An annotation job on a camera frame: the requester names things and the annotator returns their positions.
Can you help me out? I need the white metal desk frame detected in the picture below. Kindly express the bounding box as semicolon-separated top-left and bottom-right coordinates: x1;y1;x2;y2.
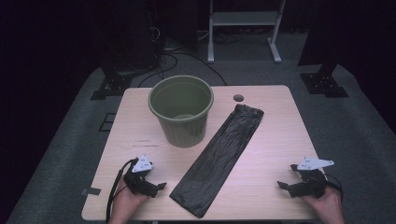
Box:
207;0;287;64

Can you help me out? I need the black plastic garbage bag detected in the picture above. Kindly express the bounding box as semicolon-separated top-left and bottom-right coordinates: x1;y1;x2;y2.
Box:
168;104;265;219

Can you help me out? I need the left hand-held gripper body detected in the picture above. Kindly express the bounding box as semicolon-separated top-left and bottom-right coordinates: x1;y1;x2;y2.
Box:
123;153;158;199

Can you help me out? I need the person's left hand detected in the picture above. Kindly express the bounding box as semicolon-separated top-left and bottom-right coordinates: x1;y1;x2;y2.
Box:
107;180;149;224

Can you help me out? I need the right hand-held gripper cable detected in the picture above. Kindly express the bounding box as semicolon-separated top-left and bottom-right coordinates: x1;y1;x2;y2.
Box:
323;173;345;200

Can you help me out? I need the dark equipment rack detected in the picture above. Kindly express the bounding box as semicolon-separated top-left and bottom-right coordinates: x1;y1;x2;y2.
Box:
102;0;162;71

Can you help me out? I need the hand-held gripper cable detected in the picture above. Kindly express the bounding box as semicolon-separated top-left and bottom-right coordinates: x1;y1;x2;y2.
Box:
106;158;139;224
323;173;345;200

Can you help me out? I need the black stand base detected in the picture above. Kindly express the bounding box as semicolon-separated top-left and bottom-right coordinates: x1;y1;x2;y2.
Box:
299;63;349;99
90;66;134;101

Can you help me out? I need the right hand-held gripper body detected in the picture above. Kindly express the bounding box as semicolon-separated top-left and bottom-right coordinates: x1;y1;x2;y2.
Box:
288;157;335;200

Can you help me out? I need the person's right hand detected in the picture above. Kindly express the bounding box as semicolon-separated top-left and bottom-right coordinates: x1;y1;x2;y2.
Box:
302;186;345;224

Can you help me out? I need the grey tape strip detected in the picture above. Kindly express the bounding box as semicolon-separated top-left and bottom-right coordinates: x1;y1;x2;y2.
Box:
81;187;102;197

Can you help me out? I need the left hand-held gripper cable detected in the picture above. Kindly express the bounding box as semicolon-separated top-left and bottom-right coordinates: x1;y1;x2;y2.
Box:
106;158;139;224

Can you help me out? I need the black floor cable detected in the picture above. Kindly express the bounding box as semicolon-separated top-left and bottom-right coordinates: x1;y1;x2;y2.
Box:
137;52;179;88
169;51;228;87

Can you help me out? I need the bundle of floor cables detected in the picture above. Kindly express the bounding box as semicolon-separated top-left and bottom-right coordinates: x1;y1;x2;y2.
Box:
199;29;246;45

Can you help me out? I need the green ribbed plastic bin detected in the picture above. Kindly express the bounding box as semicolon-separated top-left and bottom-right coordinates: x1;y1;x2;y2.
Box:
148;75;215;148

